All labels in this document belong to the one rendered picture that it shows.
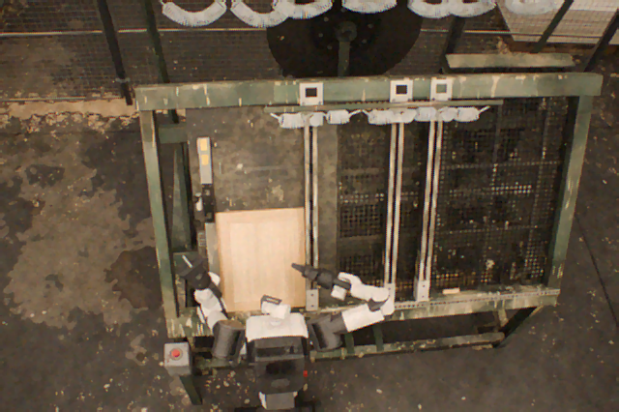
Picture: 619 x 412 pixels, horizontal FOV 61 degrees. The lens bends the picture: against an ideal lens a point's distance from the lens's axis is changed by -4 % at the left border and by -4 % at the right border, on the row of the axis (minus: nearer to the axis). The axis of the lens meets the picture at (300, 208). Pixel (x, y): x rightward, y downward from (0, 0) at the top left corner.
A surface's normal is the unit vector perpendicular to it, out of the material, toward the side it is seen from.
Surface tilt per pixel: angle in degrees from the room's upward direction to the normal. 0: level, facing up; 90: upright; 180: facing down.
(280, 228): 56
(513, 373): 0
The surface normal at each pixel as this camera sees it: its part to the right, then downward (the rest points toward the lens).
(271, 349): 0.00, -0.83
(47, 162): 0.05, -0.55
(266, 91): 0.11, 0.37
